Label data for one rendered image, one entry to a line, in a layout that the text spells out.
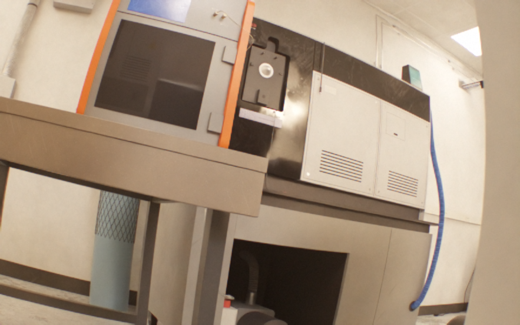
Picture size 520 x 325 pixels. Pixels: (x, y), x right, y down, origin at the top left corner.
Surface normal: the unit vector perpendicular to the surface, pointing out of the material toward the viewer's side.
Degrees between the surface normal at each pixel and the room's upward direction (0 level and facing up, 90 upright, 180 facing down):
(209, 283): 90
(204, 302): 90
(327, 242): 90
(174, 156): 90
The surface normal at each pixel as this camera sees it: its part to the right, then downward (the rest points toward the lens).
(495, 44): -0.89, -0.21
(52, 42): 0.43, -0.08
